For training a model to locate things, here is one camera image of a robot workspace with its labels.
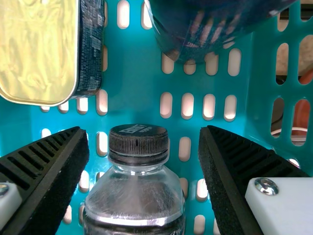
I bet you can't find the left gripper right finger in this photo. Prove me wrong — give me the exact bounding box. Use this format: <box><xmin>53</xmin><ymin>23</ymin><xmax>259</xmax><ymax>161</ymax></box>
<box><xmin>198</xmin><ymin>125</ymin><xmax>313</xmax><ymax>235</ymax></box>

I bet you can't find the rectangular tin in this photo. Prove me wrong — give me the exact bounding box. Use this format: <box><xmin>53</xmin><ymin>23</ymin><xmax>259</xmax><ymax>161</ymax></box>
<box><xmin>0</xmin><ymin>0</ymin><xmax>106</xmax><ymax>107</ymax></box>

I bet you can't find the dark blue can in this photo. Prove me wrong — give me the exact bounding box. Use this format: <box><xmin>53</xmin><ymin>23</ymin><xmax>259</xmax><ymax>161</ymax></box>
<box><xmin>144</xmin><ymin>0</ymin><xmax>298</xmax><ymax>66</ymax></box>

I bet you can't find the dark coffee bottle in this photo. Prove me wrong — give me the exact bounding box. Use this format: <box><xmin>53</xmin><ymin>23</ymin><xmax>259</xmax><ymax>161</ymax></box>
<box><xmin>82</xmin><ymin>124</ymin><xmax>186</xmax><ymax>235</ymax></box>

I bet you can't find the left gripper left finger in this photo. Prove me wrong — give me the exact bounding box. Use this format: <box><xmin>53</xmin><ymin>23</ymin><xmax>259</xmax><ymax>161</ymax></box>
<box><xmin>0</xmin><ymin>126</ymin><xmax>89</xmax><ymax>235</ymax></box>

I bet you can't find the teal shopping basket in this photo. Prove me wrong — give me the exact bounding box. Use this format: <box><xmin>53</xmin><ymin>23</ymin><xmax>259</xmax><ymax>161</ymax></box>
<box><xmin>0</xmin><ymin>0</ymin><xmax>313</xmax><ymax>235</ymax></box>

